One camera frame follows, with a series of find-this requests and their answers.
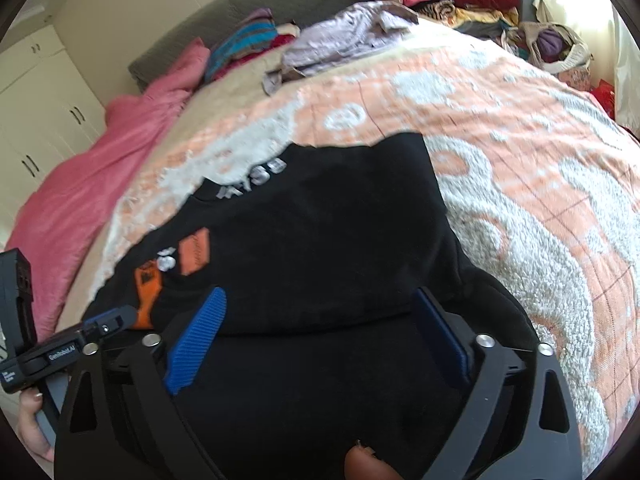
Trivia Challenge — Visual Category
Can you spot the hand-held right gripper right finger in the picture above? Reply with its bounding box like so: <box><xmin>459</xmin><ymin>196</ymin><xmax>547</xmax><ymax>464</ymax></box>
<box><xmin>411</xmin><ymin>287</ymin><xmax>583</xmax><ymax>480</ymax></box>

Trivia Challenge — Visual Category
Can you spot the white wardrobe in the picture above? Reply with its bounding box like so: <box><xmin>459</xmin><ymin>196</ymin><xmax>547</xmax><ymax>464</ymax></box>
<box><xmin>0</xmin><ymin>25</ymin><xmax>108</xmax><ymax>241</ymax></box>

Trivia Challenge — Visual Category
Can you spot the red bag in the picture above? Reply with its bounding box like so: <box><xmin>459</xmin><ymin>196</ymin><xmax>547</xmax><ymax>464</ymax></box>
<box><xmin>590</xmin><ymin>80</ymin><xmax>617</xmax><ymax>118</ymax></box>

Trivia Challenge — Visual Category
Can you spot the dark red cloth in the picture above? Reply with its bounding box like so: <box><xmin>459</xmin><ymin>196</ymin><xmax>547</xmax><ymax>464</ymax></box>
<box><xmin>227</xmin><ymin>34</ymin><xmax>299</xmax><ymax>68</ymax></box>

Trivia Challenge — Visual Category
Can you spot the pink blanket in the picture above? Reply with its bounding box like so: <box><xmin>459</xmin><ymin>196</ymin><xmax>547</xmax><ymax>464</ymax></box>
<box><xmin>5</xmin><ymin>40</ymin><xmax>211</xmax><ymax>341</ymax></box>

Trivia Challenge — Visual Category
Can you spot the black sweatshirt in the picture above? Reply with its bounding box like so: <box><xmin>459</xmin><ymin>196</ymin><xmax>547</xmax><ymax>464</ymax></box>
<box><xmin>82</xmin><ymin>132</ymin><xmax>541</xmax><ymax>480</ymax></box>

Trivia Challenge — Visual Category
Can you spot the grey quilted headboard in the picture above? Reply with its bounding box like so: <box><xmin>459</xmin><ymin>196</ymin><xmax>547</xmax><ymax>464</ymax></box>
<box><xmin>127</xmin><ymin>0</ymin><xmax>376</xmax><ymax>93</ymax></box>

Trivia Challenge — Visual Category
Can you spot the basket with purple cloth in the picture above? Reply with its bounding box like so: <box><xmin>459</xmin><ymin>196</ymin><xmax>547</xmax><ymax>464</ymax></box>
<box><xmin>517</xmin><ymin>22</ymin><xmax>593</xmax><ymax>73</ymax></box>

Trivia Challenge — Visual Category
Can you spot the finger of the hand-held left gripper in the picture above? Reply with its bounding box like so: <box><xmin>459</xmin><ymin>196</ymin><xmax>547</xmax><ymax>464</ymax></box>
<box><xmin>82</xmin><ymin>305</ymin><xmax>138</xmax><ymax>343</ymax></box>

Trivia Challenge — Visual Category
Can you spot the orange white patterned blanket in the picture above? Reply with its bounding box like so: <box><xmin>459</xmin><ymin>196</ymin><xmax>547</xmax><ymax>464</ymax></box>
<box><xmin>95</xmin><ymin>35</ymin><xmax>640</xmax><ymax>478</ymax></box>

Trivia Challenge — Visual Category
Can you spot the person's right hand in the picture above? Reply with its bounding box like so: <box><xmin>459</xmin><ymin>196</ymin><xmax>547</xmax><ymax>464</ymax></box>
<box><xmin>344</xmin><ymin>441</ymin><xmax>401</xmax><ymax>480</ymax></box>

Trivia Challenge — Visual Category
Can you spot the white curtain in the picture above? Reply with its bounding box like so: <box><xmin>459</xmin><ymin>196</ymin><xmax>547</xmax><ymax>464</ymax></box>
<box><xmin>520</xmin><ymin>0</ymin><xmax>640</xmax><ymax>138</ymax></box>

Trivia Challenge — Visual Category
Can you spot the person's left hand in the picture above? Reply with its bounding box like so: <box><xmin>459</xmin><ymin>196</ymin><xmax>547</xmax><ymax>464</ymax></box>
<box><xmin>15</xmin><ymin>390</ymin><xmax>56</xmax><ymax>463</ymax></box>

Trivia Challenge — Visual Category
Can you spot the lilac crumpled garment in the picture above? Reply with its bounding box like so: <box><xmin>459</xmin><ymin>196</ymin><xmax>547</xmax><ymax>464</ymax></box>
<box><xmin>262</xmin><ymin>1</ymin><xmax>420</xmax><ymax>97</ymax></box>

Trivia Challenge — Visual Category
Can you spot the striped colourful cloth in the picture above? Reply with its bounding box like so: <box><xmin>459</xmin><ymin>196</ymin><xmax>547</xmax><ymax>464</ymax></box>
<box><xmin>204</xmin><ymin>7</ymin><xmax>278</xmax><ymax>83</ymax></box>

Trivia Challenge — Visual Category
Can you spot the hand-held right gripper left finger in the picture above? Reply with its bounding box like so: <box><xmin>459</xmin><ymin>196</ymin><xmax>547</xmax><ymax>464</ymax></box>
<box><xmin>54</xmin><ymin>286</ymin><xmax>228</xmax><ymax>480</ymax></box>

